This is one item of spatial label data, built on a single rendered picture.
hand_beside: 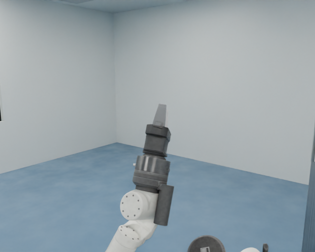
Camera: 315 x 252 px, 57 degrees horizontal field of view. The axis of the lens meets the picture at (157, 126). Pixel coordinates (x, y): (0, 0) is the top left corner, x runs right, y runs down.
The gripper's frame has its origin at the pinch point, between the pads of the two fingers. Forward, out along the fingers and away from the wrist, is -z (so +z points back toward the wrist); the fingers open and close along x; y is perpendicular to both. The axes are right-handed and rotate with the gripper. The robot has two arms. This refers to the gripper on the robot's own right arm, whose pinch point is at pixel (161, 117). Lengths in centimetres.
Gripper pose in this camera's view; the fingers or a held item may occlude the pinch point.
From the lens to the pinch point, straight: 77.1
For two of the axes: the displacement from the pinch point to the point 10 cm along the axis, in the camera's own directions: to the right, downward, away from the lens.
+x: -1.2, -1.9, -9.7
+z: -1.9, 9.7, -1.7
